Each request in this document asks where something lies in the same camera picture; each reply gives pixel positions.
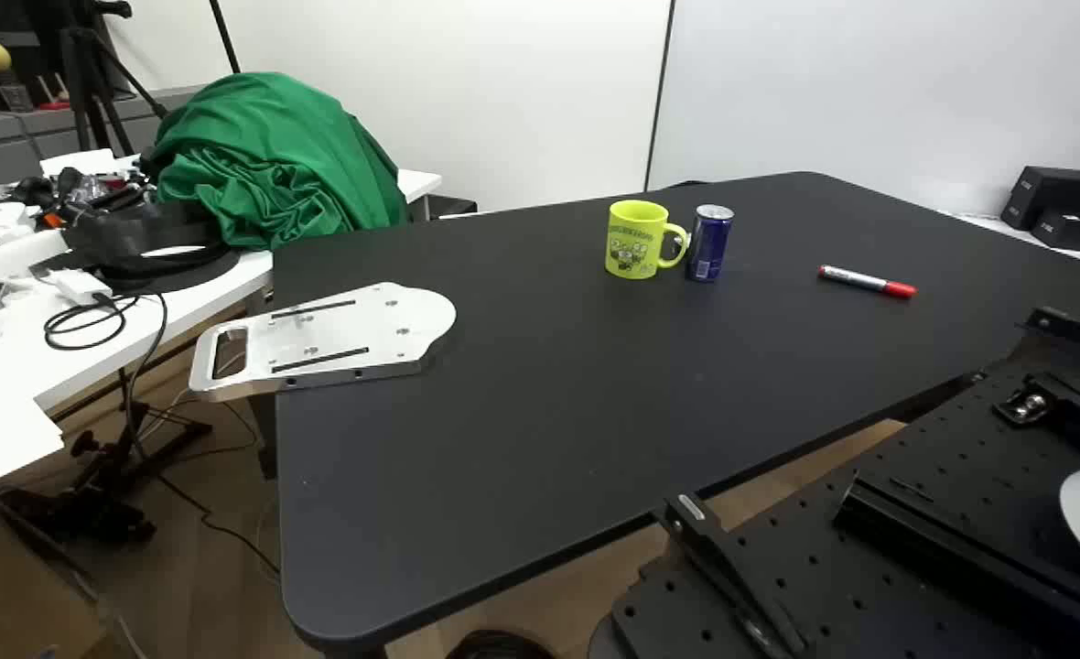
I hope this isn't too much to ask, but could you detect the black table leg base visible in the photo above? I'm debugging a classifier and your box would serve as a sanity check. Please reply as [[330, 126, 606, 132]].
[[0, 401, 214, 551]]

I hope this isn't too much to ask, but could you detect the black box device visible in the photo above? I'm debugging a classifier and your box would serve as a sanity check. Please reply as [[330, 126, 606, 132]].
[[995, 163, 1080, 256]]

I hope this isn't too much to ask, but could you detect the silver bolt fitting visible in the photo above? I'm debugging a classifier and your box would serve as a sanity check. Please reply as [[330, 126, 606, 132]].
[[993, 380, 1056, 432]]

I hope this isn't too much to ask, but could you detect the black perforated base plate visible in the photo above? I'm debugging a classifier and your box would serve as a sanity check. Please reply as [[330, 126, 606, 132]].
[[587, 303, 1080, 659]]

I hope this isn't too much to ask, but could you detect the black tripod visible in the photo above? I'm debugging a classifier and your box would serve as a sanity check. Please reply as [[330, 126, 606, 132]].
[[55, 0, 167, 157]]

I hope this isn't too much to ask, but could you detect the black rail mount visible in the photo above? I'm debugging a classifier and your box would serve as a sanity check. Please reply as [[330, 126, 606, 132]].
[[832, 353, 1080, 627]]

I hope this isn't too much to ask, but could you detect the yellow-green mug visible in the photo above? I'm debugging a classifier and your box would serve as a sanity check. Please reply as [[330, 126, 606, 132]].
[[600, 197, 694, 287]]

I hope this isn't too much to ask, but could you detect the black bag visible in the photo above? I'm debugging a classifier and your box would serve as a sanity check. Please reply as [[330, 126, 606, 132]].
[[58, 170, 275, 298]]

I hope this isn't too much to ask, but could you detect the black coiled cable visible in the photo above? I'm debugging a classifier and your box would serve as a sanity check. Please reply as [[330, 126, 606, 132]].
[[39, 291, 173, 359]]

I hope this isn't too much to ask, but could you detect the green cloth heap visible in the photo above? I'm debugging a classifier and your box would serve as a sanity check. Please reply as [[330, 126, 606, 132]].
[[140, 69, 415, 254]]

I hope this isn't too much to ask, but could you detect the silver metal mounting plate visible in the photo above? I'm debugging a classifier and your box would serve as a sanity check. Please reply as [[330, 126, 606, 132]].
[[186, 277, 461, 406]]

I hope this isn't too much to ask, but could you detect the black clamp bar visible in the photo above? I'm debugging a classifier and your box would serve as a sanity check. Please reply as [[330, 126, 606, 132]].
[[661, 490, 810, 659]]

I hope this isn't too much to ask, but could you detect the blue drink can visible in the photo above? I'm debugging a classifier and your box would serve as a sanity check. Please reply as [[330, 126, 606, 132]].
[[682, 202, 738, 291]]

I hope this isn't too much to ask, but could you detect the white side table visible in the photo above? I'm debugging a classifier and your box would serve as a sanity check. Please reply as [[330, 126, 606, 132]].
[[0, 142, 446, 504]]

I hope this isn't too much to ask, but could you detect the red capped grey marker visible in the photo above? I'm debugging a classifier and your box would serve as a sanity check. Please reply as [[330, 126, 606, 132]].
[[817, 262, 920, 303]]

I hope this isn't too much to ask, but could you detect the grey counter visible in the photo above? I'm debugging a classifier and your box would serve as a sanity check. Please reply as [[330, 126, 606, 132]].
[[0, 85, 201, 187]]

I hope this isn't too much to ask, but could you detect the thin black stand pole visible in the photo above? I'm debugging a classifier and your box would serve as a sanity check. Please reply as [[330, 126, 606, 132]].
[[206, 0, 246, 79]]

